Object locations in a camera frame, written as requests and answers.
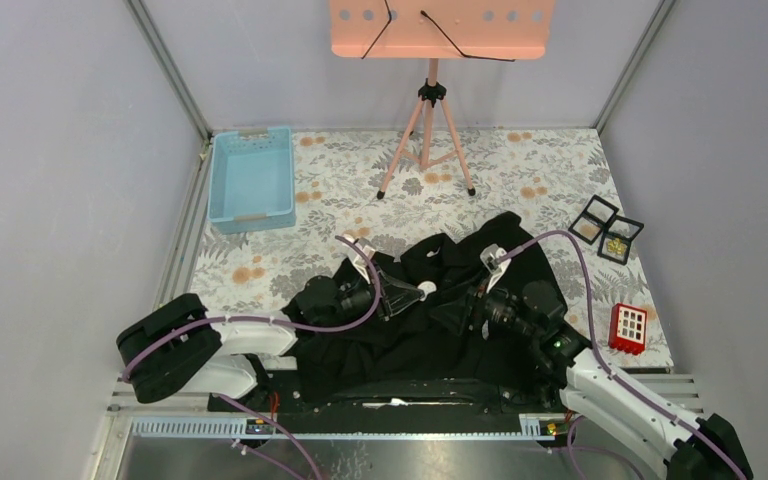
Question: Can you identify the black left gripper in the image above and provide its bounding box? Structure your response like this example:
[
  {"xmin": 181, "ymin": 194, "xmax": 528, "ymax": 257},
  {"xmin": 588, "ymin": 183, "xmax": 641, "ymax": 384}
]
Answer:
[{"xmin": 317, "ymin": 261, "xmax": 424, "ymax": 329}]

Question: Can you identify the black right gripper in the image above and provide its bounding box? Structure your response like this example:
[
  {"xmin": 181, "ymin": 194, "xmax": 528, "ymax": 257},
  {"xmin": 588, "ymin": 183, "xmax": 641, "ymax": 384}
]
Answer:
[{"xmin": 427, "ymin": 265, "xmax": 541, "ymax": 339}]

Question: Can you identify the black shirt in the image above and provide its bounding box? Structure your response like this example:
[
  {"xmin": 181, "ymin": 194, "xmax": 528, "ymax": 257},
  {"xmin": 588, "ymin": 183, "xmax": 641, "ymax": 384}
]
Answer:
[{"xmin": 291, "ymin": 212, "xmax": 538, "ymax": 400}]

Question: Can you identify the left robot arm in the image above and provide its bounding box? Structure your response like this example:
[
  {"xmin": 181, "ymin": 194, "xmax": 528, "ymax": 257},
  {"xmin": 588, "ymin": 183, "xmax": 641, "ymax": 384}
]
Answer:
[{"xmin": 116, "ymin": 274, "xmax": 436, "ymax": 411}]

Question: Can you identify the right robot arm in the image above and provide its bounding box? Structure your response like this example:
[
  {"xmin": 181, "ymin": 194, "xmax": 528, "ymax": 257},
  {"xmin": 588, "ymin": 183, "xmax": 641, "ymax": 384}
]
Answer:
[{"xmin": 429, "ymin": 281, "xmax": 754, "ymax": 479}]

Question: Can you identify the black brooch display tray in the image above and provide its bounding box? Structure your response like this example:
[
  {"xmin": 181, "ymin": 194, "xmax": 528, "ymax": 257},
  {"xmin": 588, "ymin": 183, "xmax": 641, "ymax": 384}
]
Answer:
[{"xmin": 567, "ymin": 195, "xmax": 645, "ymax": 266}]

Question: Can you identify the floral table mat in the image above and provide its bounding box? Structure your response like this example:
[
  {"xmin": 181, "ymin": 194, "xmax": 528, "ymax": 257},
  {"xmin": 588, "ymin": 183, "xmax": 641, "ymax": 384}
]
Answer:
[{"xmin": 189, "ymin": 129, "xmax": 674, "ymax": 368}]

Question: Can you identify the red white grid box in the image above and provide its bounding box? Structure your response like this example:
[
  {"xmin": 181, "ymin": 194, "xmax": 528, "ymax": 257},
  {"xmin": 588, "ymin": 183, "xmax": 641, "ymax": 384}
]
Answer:
[{"xmin": 608, "ymin": 303, "xmax": 648, "ymax": 355}]

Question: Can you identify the light blue plastic basket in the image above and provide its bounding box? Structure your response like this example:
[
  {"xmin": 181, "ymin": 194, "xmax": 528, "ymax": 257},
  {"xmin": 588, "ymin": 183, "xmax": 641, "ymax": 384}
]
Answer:
[{"xmin": 207, "ymin": 127, "xmax": 296, "ymax": 235}]

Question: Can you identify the pink music stand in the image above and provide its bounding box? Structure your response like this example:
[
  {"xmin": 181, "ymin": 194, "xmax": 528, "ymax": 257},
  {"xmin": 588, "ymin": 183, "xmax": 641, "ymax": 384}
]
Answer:
[{"xmin": 328, "ymin": 0, "xmax": 555, "ymax": 200}]

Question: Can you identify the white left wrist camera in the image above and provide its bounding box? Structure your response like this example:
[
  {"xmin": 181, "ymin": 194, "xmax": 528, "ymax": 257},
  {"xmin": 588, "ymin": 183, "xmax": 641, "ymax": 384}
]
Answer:
[{"xmin": 351, "ymin": 238, "xmax": 376, "ymax": 283}]

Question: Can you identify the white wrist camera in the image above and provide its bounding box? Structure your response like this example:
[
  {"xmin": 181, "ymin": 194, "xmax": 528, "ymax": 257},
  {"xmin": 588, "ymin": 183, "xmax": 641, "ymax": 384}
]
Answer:
[
  {"xmin": 479, "ymin": 244, "xmax": 511, "ymax": 293},
  {"xmin": 351, "ymin": 238, "xmax": 376, "ymax": 283}
]

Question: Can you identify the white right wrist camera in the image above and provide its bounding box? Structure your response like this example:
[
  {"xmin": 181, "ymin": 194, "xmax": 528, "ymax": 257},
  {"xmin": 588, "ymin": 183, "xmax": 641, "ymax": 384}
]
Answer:
[{"xmin": 479, "ymin": 244, "xmax": 511, "ymax": 293}]

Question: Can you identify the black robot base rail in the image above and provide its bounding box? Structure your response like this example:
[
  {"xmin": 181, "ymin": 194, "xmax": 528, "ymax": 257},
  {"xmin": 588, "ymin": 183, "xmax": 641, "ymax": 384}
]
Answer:
[{"xmin": 207, "ymin": 370, "xmax": 576, "ymax": 439}]

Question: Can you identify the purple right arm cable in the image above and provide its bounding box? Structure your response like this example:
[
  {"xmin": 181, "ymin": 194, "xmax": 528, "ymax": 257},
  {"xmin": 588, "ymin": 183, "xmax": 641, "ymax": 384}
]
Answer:
[{"xmin": 496, "ymin": 229, "xmax": 750, "ymax": 480}]

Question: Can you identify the aluminium frame rail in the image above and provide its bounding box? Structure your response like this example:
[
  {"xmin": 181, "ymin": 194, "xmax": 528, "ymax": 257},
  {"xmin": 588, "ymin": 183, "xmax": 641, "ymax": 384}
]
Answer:
[{"xmin": 125, "ymin": 0, "xmax": 216, "ymax": 140}]

